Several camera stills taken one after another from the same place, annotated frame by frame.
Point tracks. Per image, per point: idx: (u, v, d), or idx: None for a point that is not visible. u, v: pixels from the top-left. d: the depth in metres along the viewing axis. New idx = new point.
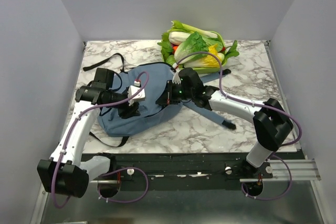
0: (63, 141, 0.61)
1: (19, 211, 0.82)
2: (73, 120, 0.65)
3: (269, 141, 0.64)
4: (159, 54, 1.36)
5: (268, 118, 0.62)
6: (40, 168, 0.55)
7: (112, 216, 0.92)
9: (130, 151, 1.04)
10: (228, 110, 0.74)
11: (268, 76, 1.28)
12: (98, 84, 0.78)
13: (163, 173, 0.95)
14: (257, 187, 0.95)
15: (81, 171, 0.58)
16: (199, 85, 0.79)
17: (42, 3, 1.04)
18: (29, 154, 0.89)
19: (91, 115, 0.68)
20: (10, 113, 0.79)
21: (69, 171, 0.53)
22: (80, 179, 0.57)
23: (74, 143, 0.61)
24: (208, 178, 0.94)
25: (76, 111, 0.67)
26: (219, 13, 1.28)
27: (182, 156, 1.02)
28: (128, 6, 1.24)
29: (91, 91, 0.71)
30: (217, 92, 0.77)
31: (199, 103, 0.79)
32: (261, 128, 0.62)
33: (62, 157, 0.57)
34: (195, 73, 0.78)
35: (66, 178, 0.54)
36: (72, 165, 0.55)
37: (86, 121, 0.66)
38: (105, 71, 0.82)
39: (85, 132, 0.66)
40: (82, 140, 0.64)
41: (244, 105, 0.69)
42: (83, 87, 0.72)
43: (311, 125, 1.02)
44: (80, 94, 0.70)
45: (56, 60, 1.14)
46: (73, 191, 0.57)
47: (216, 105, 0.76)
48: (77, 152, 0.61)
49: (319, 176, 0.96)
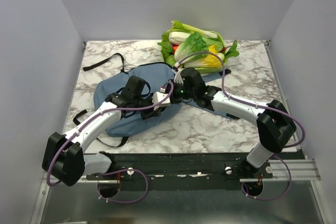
0: (81, 125, 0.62)
1: (19, 211, 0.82)
2: (96, 113, 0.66)
3: (272, 144, 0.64)
4: (159, 53, 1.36)
5: (271, 119, 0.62)
6: (51, 139, 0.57)
7: (112, 216, 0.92)
9: (130, 151, 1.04)
10: (231, 111, 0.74)
11: (268, 76, 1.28)
12: (128, 94, 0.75)
13: (163, 173, 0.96)
14: (257, 187, 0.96)
15: (80, 161, 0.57)
16: (200, 85, 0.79)
17: (43, 4, 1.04)
18: (29, 153, 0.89)
19: (113, 115, 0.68)
20: (10, 113, 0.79)
21: (73, 151, 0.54)
22: (76, 168, 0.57)
23: (88, 131, 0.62)
24: (208, 178, 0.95)
25: (103, 107, 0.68)
26: (219, 13, 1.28)
27: (182, 156, 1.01)
28: (128, 5, 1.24)
29: (121, 99, 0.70)
30: (220, 93, 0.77)
31: (201, 103, 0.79)
32: (264, 129, 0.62)
33: (74, 137, 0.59)
34: (196, 73, 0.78)
35: (67, 159, 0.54)
36: (79, 147, 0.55)
37: (106, 119, 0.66)
38: (137, 81, 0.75)
39: (101, 128, 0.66)
40: (95, 134, 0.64)
41: (247, 106, 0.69)
42: (114, 93, 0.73)
43: (311, 125, 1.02)
44: (111, 98, 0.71)
45: (56, 60, 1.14)
46: (64, 178, 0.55)
47: (218, 105, 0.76)
48: (87, 140, 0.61)
49: (319, 176, 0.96)
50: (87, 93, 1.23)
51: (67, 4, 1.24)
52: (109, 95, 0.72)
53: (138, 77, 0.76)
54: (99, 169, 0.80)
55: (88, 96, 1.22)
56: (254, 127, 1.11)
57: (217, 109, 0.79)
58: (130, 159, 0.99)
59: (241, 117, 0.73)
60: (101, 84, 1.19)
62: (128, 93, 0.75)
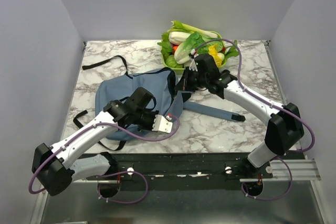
0: (70, 138, 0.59)
1: (19, 211, 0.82)
2: (89, 124, 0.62)
3: (277, 145, 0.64)
4: (159, 54, 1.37)
5: (282, 122, 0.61)
6: (39, 149, 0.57)
7: (112, 216, 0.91)
9: (130, 151, 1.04)
10: (241, 103, 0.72)
11: (268, 76, 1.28)
12: (131, 104, 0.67)
13: (163, 173, 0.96)
14: (257, 187, 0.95)
15: (66, 174, 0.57)
16: (213, 71, 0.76)
17: (43, 3, 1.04)
18: (29, 153, 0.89)
19: (107, 129, 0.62)
20: (9, 113, 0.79)
21: (55, 169, 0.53)
22: (61, 180, 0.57)
23: (75, 146, 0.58)
24: (208, 178, 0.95)
25: (98, 118, 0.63)
26: (219, 13, 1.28)
27: (182, 156, 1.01)
28: (128, 6, 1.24)
29: (120, 109, 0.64)
30: (234, 82, 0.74)
31: (213, 88, 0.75)
32: (273, 130, 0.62)
33: (59, 152, 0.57)
34: (210, 57, 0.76)
35: (50, 174, 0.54)
36: (61, 164, 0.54)
37: (98, 132, 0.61)
38: (144, 94, 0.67)
39: (93, 141, 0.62)
40: (86, 147, 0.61)
41: (261, 103, 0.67)
42: (116, 100, 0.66)
43: (311, 125, 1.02)
44: (109, 107, 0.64)
45: (56, 60, 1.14)
46: (49, 188, 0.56)
47: (229, 95, 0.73)
48: (75, 155, 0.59)
49: (319, 176, 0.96)
50: (87, 93, 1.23)
51: (67, 4, 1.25)
52: (110, 103, 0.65)
53: (147, 90, 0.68)
54: (96, 172, 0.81)
55: (88, 96, 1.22)
56: (254, 127, 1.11)
57: (227, 98, 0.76)
58: (130, 159, 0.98)
59: (252, 113, 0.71)
60: (104, 84, 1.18)
62: (132, 104, 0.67)
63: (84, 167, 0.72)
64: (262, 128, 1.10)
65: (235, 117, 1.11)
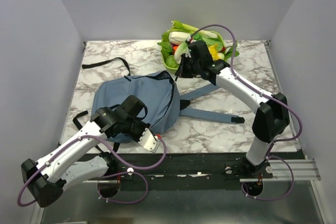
0: (55, 153, 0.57)
1: (19, 211, 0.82)
2: (74, 137, 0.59)
3: (263, 132, 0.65)
4: (159, 54, 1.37)
5: (270, 110, 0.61)
6: (23, 165, 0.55)
7: (112, 216, 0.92)
9: (131, 151, 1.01)
10: (232, 90, 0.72)
11: (268, 76, 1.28)
12: (122, 112, 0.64)
13: (163, 173, 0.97)
14: (257, 187, 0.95)
15: (54, 189, 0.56)
16: (207, 58, 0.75)
17: (43, 4, 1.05)
18: (29, 153, 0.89)
19: (93, 140, 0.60)
20: (9, 113, 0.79)
21: (41, 185, 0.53)
22: (50, 193, 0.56)
23: (61, 160, 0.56)
24: (208, 178, 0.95)
25: (84, 129, 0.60)
26: (219, 13, 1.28)
27: (182, 156, 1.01)
28: (128, 6, 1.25)
29: (108, 118, 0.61)
30: (227, 69, 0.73)
31: (206, 74, 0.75)
32: (261, 118, 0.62)
33: (44, 169, 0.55)
34: (203, 43, 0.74)
35: (37, 191, 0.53)
36: (46, 181, 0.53)
37: (85, 145, 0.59)
38: (135, 102, 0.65)
39: (80, 154, 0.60)
40: (73, 160, 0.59)
41: (251, 92, 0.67)
42: (105, 108, 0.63)
43: (311, 125, 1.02)
44: (97, 116, 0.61)
45: (56, 60, 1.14)
46: (38, 202, 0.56)
47: (221, 82, 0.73)
48: (61, 169, 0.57)
49: (319, 176, 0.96)
50: (87, 93, 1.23)
51: (67, 5, 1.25)
52: (98, 110, 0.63)
53: (138, 98, 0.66)
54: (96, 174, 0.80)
55: (88, 96, 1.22)
56: None
57: (218, 85, 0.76)
58: (130, 160, 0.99)
59: (242, 100, 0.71)
60: (104, 84, 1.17)
62: (122, 112, 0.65)
63: (79, 174, 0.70)
64: None
65: (235, 119, 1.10)
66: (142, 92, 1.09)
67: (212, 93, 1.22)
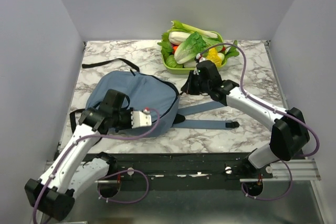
0: (55, 164, 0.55)
1: (19, 211, 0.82)
2: (70, 144, 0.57)
3: (282, 150, 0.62)
4: (159, 54, 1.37)
5: (287, 127, 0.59)
6: (27, 186, 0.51)
7: (112, 216, 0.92)
9: (130, 151, 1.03)
10: (244, 109, 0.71)
11: (268, 76, 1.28)
12: (106, 108, 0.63)
13: (163, 173, 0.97)
14: (257, 187, 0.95)
15: (66, 199, 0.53)
16: (217, 78, 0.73)
17: (43, 3, 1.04)
18: (29, 153, 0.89)
19: (89, 141, 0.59)
20: (9, 113, 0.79)
21: (52, 198, 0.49)
22: (65, 204, 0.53)
23: (64, 169, 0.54)
24: (208, 178, 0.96)
25: (77, 134, 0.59)
26: (219, 13, 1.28)
27: (182, 156, 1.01)
28: (128, 6, 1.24)
29: (96, 115, 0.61)
30: (236, 88, 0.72)
31: (216, 96, 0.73)
32: (277, 136, 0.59)
33: (50, 182, 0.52)
34: (213, 65, 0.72)
35: (49, 205, 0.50)
36: (56, 193, 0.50)
37: (83, 147, 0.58)
38: (116, 94, 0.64)
39: (81, 158, 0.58)
40: (75, 166, 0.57)
41: (264, 109, 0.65)
42: (89, 109, 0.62)
43: (311, 124, 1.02)
44: (85, 117, 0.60)
45: (56, 59, 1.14)
46: (54, 216, 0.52)
47: (232, 102, 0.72)
48: (67, 177, 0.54)
49: (319, 176, 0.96)
50: (87, 93, 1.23)
51: (67, 5, 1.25)
52: (84, 112, 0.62)
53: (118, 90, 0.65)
54: (98, 176, 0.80)
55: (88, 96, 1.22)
56: (254, 127, 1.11)
57: (230, 105, 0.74)
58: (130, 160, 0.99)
59: (255, 119, 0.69)
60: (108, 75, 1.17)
62: (106, 108, 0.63)
63: (84, 181, 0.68)
64: (261, 128, 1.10)
65: (230, 124, 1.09)
66: (144, 89, 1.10)
67: None
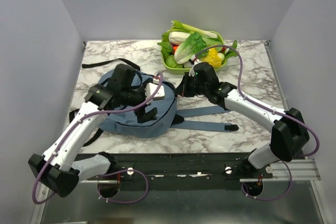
0: (59, 142, 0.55)
1: (19, 211, 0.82)
2: (74, 122, 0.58)
3: (283, 151, 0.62)
4: (159, 54, 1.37)
5: (286, 128, 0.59)
6: (31, 162, 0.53)
7: (112, 216, 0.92)
9: (130, 151, 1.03)
10: (242, 112, 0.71)
11: (268, 76, 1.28)
12: (114, 85, 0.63)
13: (163, 173, 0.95)
14: (257, 187, 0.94)
15: (69, 177, 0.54)
16: (214, 81, 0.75)
17: (43, 4, 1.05)
18: (29, 153, 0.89)
19: (94, 120, 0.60)
20: (9, 114, 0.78)
21: (53, 176, 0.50)
22: (67, 182, 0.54)
23: (67, 147, 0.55)
24: (208, 178, 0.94)
25: (82, 112, 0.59)
26: (219, 13, 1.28)
27: (182, 156, 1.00)
28: (128, 6, 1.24)
29: (103, 94, 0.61)
30: (234, 91, 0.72)
31: (213, 99, 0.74)
32: (277, 136, 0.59)
33: (52, 159, 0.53)
34: (210, 67, 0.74)
35: (52, 182, 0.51)
36: (59, 170, 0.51)
37: (87, 126, 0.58)
38: (124, 70, 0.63)
39: (84, 137, 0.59)
40: (79, 144, 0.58)
41: (263, 110, 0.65)
42: (97, 86, 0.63)
43: (311, 125, 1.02)
44: (91, 95, 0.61)
45: (56, 59, 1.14)
46: (57, 192, 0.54)
47: (230, 105, 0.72)
48: (70, 156, 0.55)
49: (319, 176, 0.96)
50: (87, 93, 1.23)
51: (68, 5, 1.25)
52: (91, 89, 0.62)
53: (127, 65, 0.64)
54: (97, 172, 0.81)
55: None
56: (254, 127, 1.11)
57: (229, 108, 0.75)
58: (130, 159, 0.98)
59: (254, 120, 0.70)
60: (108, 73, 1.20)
62: (114, 85, 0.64)
63: (86, 167, 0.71)
64: (261, 128, 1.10)
65: (229, 127, 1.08)
66: None
67: None
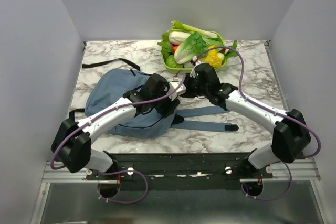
0: (95, 116, 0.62)
1: (19, 211, 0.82)
2: (112, 106, 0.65)
3: (284, 152, 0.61)
4: (159, 53, 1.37)
5: (288, 129, 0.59)
6: (64, 124, 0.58)
7: (112, 216, 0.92)
9: (130, 151, 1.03)
10: (244, 112, 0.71)
11: (268, 76, 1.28)
12: (147, 93, 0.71)
13: (163, 173, 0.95)
14: (257, 187, 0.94)
15: (87, 151, 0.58)
16: (215, 82, 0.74)
17: (43, 3, 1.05)
18: (29, 153, 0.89)
19: (127, 113, 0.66)
20: (9, 114, 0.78)
21: (80, 141, 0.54)
22: (83, 156, 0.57)
23: (100, 123, 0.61)
24: (208, 178, 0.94)
25: (119, 102, 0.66)
26: (219, 13, 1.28)
27: (182, 156, 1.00)
28: (128, 6, 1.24)
29: (137, 98, 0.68)
30: (235, 92, 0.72)
31: (214, 99, 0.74)
32: (280, 138, 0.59)
33: (85, 127, 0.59)
34: (211, 68, 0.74)
35: (74, 148, 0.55)
36: (87, 137, 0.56)
37: (121, 115, 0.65)
38: (156, 82, 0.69)
39: (114, 123, 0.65)
40: (107, 127, 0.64)
41: (264, 112, 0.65)
42: (133, 89, 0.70)
43: (311, 125, 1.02)
44: (128, 95, 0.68)
45: (56, 59, 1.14)
46: (70, 163, 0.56)
47: (232, 106, 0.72)
48: (97, 132, 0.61)
49: (319, 176, 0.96)
50: (87, 92, 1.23)
51: (67, 5, 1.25)
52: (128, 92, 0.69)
53: (159, 77, 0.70)
54: (101, 167, 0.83)
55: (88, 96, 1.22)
56: (254, 127, 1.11)
57: (229, 109, 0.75)
58: (130, 159, 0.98)
59: (255, 121, 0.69)
60: (108, 73, 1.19)
62: (146, 92, 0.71)
63: (95, 156, 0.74)
64: (261, 128, 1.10)
65: (228, 127, 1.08)
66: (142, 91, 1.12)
67: None
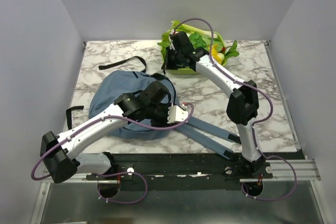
0: (77, 129, 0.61)
1: (18, 211, 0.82)
2: (97, 117, 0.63)
3: (236, 116, 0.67)
4: (159, 53, 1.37)
5: (242, 96, 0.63)
6: (45, 137, 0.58)
7: (112, 216, 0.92)
9: (130, 151, 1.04)
10: (210, 78, 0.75)
11: (268, 76, 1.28)
12: (144, 99, 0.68)
13: (163, 173, 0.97)
14: (257, 187, 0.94)
15: (70, 165, 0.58)
16: (188, 45, 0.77)
17: (42, 3, 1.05)
18: (28, 153, 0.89)
19: (115, 123, 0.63)
20: (9, 113, 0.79)
21: (59, 158, 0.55)
22: (66, 170, 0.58)
23: (81, 137, 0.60)
24: (208, 178, 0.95)
25: (107, 112, 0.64)
26: (219, 13, 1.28)
27: (182, 156, 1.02)
28: (128, 6, 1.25)
29: (132, 104, 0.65)
30: (207, 56, 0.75)
31: (186, 61, 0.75)
32: (233, 103, 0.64)
33: (64, 142, 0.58)
34: (183, 33, 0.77)
35: (54, 163, 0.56)
36: (65, 155, 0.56)
37: (106, 126, 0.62)
38: (158, 89, 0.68)
39: (100, 135, 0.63)
40: (91, 139, 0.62)
41: (227, 78, 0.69)
42: (128, 94, 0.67)
43: (311, 125, 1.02)
44: (121, 100, 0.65)
45: (56, 59, 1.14)
46: (53, 176, 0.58)
47: (201, 70, 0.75)
48: (80, 147, 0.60)
49: (319, 176, 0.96)
50: (87, 93, 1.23)
51: (67, 5, 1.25)
52: (123, 96, 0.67)
53: (161, 85, 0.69)
54: (96, 170, 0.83)
55: (88, 96, 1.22)
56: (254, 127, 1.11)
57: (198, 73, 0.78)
58: (130, 159, 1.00)
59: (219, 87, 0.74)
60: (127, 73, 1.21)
62: (144, 98, 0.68)
63: (89, 161, 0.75)
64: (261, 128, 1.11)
65: (232, 137, 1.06)
66: None
67: (212, 93, 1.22)
